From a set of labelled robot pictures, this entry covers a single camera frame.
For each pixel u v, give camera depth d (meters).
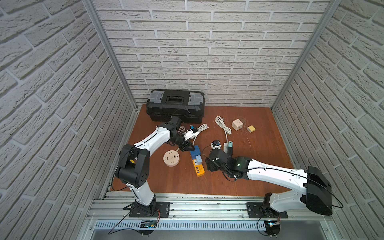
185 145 0.76
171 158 0.90
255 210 0.74
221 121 1.07
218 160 0.58
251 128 1.05
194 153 0.85
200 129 1.03
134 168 0.47
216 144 0.70
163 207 0.74
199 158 0.85
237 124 1.03
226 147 0.94
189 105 0.98
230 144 0.91
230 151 0.87
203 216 0.75
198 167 0.85
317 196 0.40
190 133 0.79
